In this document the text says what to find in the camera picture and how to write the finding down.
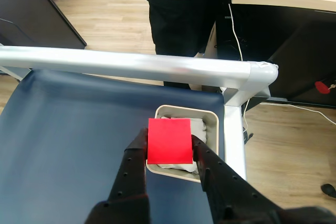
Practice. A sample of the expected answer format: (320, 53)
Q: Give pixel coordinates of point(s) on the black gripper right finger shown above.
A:
(231, 195)

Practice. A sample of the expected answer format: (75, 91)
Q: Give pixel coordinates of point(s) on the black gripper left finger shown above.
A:
(126, 187)

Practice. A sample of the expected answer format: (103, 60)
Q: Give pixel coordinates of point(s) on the red cube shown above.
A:
(169, 141)

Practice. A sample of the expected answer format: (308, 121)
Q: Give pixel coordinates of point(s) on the beige open box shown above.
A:
(214, 129)

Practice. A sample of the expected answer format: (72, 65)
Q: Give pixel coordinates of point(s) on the white padding paper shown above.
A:
(198, 127)

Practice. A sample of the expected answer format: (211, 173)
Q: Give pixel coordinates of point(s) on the dark table mat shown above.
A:
(65, 129)

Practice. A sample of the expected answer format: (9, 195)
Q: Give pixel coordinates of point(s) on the black shoe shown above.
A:
(329, 190)

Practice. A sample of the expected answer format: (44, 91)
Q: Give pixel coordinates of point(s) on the red tag with key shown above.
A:
(321, 87)

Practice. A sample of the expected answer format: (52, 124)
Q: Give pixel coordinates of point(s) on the beige desk with black panel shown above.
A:
(288, 51)

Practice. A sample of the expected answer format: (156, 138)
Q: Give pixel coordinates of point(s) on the person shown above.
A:
(178, 16)

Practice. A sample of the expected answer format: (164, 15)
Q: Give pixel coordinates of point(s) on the dark desk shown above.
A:
(31, 19)

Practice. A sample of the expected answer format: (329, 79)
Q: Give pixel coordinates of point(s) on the silver table frame rail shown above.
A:
(131, 62)

